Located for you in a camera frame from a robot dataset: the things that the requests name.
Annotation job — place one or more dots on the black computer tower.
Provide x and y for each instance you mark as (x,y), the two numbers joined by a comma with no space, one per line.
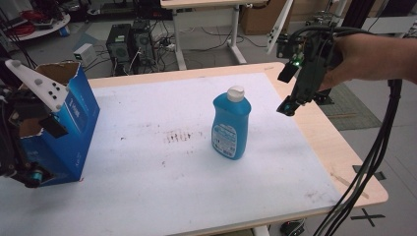
(118,44)
(143,41)

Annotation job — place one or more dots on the round white table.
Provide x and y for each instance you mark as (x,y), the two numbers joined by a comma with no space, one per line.
(49,28)

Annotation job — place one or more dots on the blue cardboard box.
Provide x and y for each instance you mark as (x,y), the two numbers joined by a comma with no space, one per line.
(73,131)

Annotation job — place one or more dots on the blue bottle with white cap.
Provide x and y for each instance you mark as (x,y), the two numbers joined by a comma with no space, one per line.
(231,121)

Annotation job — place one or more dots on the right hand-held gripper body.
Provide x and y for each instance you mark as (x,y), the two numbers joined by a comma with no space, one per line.
(314,46)

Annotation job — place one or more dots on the white table mat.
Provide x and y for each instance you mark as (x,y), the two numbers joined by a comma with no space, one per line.
(164,183)

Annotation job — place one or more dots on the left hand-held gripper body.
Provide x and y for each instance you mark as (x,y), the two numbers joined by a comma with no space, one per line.
(39,87)

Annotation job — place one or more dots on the person's right hand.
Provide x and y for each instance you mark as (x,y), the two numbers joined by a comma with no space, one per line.
(349,57)

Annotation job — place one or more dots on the black tape strip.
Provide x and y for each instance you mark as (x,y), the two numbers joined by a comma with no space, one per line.
(360,168)

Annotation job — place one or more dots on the small white box device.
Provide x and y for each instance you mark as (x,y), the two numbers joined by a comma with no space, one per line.
(85,54)

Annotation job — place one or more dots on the grey floor mat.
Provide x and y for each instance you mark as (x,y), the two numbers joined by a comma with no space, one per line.
(352,106)

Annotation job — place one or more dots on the white desk with legs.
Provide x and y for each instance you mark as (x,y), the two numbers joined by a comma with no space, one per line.
(234,29)

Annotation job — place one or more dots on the black device under table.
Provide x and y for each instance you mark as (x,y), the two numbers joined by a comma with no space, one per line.
(291,227)

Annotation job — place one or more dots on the black tape cross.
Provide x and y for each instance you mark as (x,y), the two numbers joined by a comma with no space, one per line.
(368,217)

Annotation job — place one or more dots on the brown cardboard box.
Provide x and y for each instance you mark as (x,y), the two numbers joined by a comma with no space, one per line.
(259,18)

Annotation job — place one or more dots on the white power strip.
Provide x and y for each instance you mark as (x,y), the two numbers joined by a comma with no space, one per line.
(170,47)

